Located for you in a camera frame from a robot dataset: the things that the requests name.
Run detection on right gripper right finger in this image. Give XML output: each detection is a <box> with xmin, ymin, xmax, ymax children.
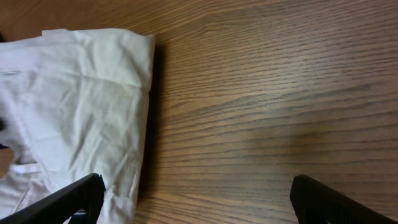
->
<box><xmin>290</xmin><ymin>174</ymin><xmax>397</xmax><ymax>224</ymax></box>

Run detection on beige shorts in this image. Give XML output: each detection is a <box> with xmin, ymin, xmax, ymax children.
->
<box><xmin>1</xmin><ymin>29</ymin><xmax>155</xmax><ymax>223</ymax></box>

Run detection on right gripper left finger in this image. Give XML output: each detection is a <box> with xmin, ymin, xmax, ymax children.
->
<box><xmin>1</xmin><ymin>173</ymin><xmax>106</xmax><ymax>224</ymax></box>

